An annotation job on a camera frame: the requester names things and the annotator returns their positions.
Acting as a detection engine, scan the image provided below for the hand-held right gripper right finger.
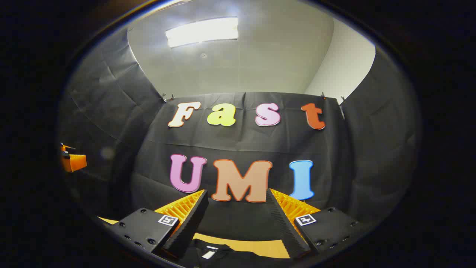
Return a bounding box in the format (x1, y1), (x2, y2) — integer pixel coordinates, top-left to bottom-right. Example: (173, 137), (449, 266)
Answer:
(266, 188), (364, 260)

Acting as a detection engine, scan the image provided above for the black backdrop cloth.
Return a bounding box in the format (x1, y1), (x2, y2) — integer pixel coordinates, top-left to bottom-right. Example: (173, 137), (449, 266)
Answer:
(340, 48), (422, 224)
(59, 28), (166, 220)
(130, 92), (352, 239)

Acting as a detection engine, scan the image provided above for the black garment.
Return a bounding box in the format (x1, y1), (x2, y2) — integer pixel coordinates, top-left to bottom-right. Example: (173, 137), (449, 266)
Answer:
(175, 238), (298, 268)

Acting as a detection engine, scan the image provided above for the ceiling light panel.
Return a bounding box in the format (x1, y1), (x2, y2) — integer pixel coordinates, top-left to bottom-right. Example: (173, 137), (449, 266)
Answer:
(165, 17), (239, 48)

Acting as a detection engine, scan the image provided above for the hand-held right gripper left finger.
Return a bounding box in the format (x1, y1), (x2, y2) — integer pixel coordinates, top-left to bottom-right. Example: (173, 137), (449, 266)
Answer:
(107, 189), (209, 260)

